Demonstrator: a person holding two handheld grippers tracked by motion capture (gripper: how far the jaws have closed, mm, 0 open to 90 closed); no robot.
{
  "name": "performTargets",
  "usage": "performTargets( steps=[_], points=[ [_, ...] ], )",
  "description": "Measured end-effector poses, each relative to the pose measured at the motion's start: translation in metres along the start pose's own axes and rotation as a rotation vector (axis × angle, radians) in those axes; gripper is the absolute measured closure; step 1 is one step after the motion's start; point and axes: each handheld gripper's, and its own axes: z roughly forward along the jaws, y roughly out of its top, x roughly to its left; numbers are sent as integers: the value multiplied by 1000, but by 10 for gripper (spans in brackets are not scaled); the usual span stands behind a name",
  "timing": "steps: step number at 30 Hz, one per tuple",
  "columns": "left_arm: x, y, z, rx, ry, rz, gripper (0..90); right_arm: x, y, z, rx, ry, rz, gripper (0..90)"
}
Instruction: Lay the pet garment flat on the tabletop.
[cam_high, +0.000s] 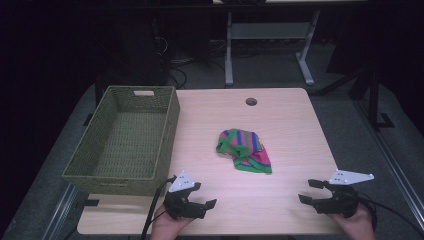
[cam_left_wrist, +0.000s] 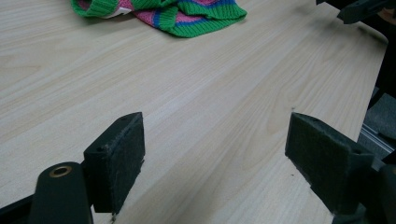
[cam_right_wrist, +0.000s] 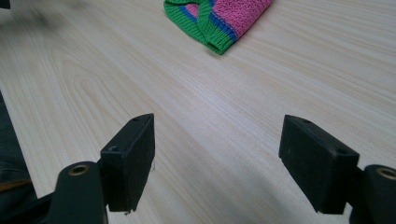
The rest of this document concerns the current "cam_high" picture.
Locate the bundle of floor cables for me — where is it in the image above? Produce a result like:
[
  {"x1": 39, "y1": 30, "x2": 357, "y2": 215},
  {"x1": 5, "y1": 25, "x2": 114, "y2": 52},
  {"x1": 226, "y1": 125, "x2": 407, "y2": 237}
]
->
[{"x1": 166, "y1": 36, "x2": 228, "y2": 90}]

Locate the person's right hand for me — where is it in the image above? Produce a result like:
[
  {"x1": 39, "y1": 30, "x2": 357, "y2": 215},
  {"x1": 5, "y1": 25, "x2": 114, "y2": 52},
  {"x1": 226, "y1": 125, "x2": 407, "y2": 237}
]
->
[{"x1": 327, "y1": 202, "x2": 377, "y2": 240}]

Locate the black metal stand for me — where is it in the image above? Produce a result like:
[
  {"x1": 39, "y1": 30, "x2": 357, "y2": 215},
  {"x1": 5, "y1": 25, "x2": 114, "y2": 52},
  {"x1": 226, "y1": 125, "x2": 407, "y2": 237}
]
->
[{"x1": 349, "y1": 66, "x2": 396, "y2": 132}]

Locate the dark computer tower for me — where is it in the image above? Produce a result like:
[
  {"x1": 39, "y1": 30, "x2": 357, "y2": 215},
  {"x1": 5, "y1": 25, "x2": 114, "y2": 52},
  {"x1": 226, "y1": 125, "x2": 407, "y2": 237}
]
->
[{"x1": 126, "y1": 13, "x2": 171, "y2": 87}]

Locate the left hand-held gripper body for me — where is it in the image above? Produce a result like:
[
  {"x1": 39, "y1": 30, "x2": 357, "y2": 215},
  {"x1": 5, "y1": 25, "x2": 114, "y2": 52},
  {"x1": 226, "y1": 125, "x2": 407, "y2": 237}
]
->
[{"x1": 162, "y1": 170, "x2": 208, "y2": 221}]

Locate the striped colourful cloth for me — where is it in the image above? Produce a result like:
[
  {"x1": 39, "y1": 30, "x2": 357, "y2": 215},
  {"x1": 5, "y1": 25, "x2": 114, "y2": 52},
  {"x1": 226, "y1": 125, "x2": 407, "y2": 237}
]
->
[{"x1": 215, "y1": 128, "x2": 273, "y2": 175}]

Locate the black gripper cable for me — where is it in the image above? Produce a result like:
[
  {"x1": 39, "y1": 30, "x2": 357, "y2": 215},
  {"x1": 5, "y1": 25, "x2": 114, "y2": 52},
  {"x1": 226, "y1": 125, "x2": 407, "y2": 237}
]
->
[
  {"x1": 356, "y1": 191, "x2": 424, "y2": 240},
  {"x1": 140, "y1": 177, "x2": 177, "y2": 240}
]

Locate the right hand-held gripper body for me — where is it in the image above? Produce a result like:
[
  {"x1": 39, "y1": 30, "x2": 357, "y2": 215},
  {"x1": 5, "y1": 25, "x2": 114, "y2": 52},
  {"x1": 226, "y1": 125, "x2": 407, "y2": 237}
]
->
[{"x1": 312, "y1": 169, "x2": 375, "y2": 219}]

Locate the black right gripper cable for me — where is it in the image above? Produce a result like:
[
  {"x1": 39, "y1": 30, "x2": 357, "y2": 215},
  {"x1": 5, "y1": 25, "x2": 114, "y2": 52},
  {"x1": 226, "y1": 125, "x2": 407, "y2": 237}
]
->
[{"x1": 356, "y1": 191, "x2": 424, "y2": 240}]

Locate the green woven basket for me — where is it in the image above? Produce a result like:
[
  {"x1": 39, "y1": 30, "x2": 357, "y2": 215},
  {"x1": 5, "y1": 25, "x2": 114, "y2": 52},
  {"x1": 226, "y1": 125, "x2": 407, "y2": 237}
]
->
[{"x1": 62, "y1": 85, "x2": 181, "y2": 197}]

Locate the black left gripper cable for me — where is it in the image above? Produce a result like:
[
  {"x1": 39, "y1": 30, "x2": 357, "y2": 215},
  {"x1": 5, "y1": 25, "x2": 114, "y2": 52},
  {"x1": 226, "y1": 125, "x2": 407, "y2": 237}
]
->
[{"x1": 140, "y1": 177, "x2": 177, "y2": 240}]

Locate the grey metal desk frame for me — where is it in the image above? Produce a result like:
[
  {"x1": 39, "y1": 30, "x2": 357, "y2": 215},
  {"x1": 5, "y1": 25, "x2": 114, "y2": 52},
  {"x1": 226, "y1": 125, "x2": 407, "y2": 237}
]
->
[{"x1": 224, "y1": 9, "x2": 322, "y2": 88}]

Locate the person's left hand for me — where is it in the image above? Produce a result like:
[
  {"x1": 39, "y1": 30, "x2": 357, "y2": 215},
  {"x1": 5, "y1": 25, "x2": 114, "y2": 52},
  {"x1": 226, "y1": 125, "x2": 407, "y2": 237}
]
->
[{"x1": 149, "y1": 203, "x2": 195, "y2": 240}]

